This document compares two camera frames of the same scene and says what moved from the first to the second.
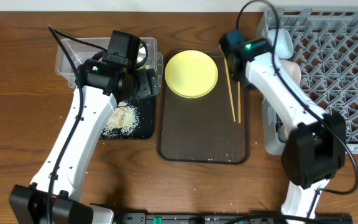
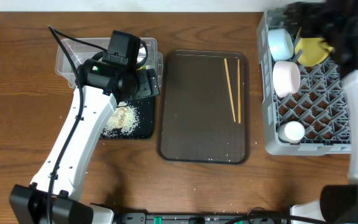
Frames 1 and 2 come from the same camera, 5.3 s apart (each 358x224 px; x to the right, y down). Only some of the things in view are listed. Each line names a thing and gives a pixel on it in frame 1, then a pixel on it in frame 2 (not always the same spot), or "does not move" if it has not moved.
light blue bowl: x=284 y=47 does not move
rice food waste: x=122 y=121 does not move
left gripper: x=148 y=86 does not move
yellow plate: x=191 y=74 → x=315 y=50
